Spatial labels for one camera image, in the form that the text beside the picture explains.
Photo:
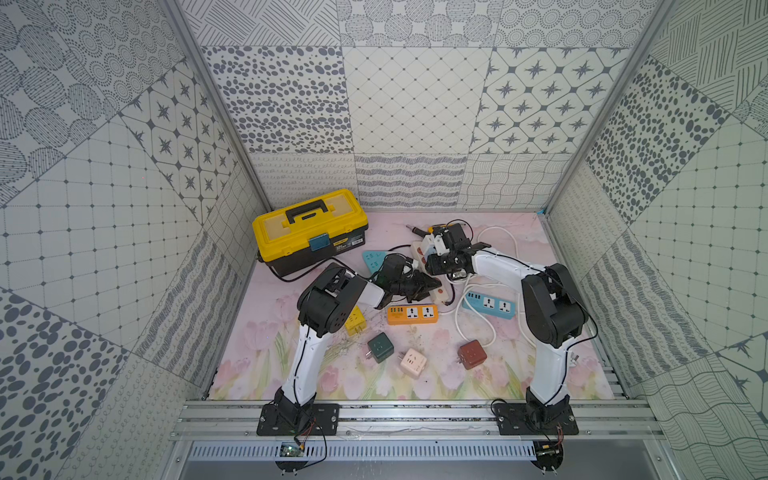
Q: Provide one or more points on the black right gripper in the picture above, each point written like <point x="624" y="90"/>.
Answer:
<point x="434" y="268"/>

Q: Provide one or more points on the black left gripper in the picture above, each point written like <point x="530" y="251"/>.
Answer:
<point x="417" y="285"/>

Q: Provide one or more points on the orange power strip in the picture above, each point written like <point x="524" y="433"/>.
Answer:
<point x="398" y="315"/>

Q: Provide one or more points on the yellow cube adapter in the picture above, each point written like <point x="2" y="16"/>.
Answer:
<point x="356" y="322"/>

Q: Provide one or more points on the dark green cube adapter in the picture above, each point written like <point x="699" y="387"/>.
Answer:
<point x="380" y="347"/>

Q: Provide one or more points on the cream deer cube adapter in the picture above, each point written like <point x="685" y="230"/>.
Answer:
<point x="413" y="363"/>

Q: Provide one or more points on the dark red cube adapter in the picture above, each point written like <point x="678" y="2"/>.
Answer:
<point x="471" y="354"/>

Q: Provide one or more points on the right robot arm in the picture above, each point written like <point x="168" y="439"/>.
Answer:
<point x="553" y="307"/>

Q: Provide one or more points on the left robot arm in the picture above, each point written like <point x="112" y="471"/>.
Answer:
<point x="324" y="307"/>

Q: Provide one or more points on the black orange screwdriver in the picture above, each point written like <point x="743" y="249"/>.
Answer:
<point x="418" y="231"/>

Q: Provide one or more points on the teal triangular power strip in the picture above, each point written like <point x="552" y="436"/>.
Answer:
<point x="374" y="259"/>

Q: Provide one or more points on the teal rectangular power strip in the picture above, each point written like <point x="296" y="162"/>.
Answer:
<point x="489" y="305"/>

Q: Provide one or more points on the yellow black plastic toolbox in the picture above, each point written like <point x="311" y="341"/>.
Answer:
<point x="299" y="236"/>

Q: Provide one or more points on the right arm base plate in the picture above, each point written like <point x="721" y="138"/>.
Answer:
<point x="530" y="418"/>

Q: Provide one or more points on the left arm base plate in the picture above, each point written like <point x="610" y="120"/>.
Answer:
<point x="289" y="420"/>

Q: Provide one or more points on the aluminium rail frame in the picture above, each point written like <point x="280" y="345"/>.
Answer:
<point x="614" y="419"/>

